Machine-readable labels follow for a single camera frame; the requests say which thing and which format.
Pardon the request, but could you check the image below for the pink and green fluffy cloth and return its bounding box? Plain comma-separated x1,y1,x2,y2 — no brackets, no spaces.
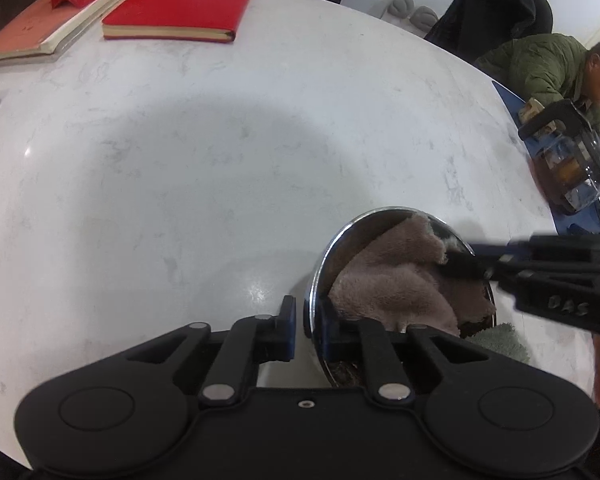
327,212,531,363

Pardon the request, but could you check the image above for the printed mug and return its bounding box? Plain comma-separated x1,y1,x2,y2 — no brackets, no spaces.
522,100,546,126

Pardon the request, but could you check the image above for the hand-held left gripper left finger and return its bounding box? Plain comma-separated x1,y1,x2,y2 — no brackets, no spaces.
126,295,297,408

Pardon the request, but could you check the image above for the black office chair with coat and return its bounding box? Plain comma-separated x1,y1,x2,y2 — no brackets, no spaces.
424,0,553,63

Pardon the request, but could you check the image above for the steel bowl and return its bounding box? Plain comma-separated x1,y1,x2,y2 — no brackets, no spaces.
302,206,498,388

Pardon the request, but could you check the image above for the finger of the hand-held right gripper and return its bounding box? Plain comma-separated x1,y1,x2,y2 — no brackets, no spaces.
437,249,501,282
467,236,531,261

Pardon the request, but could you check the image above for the glass teapot with black lid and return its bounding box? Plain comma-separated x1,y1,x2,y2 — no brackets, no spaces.
518,99,600,216

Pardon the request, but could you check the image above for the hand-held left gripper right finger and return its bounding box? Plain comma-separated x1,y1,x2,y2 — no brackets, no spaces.
321,300,489,407

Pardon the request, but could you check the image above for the red notebook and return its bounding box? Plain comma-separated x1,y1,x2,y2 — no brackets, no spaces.
101,0,260,43

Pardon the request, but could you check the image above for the salmon cover book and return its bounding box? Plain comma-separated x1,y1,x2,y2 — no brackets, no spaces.
0,0,153,66

